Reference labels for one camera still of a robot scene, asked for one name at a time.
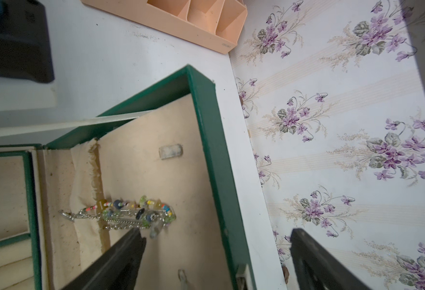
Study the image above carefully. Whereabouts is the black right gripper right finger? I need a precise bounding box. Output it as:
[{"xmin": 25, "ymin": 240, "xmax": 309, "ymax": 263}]
[{"xmin": 290, "ymin": 228, "xmax": 370, "ymax": 290}]

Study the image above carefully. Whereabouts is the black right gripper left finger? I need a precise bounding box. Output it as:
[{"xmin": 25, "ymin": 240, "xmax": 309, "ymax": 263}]
[{"xmin": 64, "ymin": 228, "xmax": 147, "ymax": 290}]

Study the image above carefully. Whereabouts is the beaded silver jewelry chain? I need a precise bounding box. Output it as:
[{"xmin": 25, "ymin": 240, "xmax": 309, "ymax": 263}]
[{"xmin": 59, "ymin": 195, "xmax": 177, "ymax": 239}]

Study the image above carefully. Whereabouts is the green jewelry box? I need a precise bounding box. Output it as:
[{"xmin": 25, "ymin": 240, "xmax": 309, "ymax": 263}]
[{"xmin": 0, "ymin": 65, "xmax": 256, "ymax": 290}]

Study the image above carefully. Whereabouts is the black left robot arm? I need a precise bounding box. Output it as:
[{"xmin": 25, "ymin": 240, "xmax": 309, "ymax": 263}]
[{"xmin": 0, "ymin": 0, "xmax": 55, "ymax": 84}]

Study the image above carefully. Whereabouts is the peach plastic file organizer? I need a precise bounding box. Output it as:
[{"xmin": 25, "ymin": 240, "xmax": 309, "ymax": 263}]
[{"xmin": 82, "ymin": 0, "xmax": 248, "ymax": 54}]

